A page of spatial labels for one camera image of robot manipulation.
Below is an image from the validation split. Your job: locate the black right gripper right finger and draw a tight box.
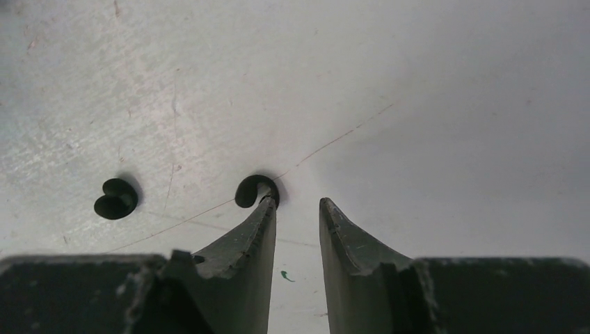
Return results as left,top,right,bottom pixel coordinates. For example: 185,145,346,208
319,198,589,333

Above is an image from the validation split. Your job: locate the black earbud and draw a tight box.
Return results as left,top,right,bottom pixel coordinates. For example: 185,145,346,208
94,178,139,220
234,174,280,208

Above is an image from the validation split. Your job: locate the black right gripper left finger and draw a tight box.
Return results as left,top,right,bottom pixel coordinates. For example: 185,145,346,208
1,198,276,333

